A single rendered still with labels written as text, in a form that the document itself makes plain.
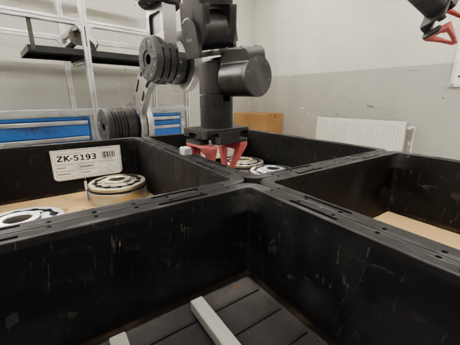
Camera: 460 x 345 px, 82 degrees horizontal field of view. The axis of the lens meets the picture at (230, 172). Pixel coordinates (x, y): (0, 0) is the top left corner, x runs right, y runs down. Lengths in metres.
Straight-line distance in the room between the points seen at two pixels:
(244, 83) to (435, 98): 3.02
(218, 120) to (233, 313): 0.30
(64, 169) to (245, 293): 0.44
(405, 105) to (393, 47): 0.62
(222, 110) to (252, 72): 0.09
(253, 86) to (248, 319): 0.29
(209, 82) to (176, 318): 0.33
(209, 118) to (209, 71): 0.07
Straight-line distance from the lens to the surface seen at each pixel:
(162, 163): 0.47
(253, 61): 0.40
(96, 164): 0.61
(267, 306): 0.28
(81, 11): 2.38
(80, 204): 0.55
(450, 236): 0.48
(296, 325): 0.27
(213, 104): 0.45
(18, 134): 2.27
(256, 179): 0.29
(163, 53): 0.92
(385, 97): 3.46
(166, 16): 0.96
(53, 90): 3.15
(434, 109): 3.34
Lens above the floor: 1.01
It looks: 16 degrees down
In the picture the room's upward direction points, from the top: straight up
